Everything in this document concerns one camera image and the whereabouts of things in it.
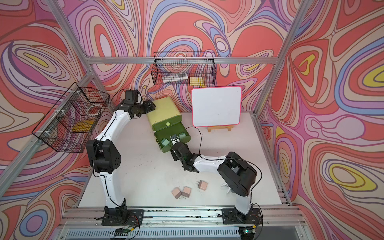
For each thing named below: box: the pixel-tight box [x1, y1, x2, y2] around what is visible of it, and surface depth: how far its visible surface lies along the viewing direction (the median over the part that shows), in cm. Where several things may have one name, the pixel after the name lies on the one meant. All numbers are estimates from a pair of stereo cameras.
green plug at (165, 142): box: [161, 138, 170, 146], surface depth 93 cm
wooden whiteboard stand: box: [207, 125, 234, 133], surface depth 107 cm
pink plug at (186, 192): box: [181, 186, 192, 200], surface depth 82 cm
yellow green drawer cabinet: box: [146, 96, 191, 142], surface depth 93 cm
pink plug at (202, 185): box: [195, 180, 208, 191], surface depth 84 cm
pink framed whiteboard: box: [191, 86, 242, 127], surface depth 104 cm
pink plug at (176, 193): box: [171, 187, 182, 200], surface depth 82 cm
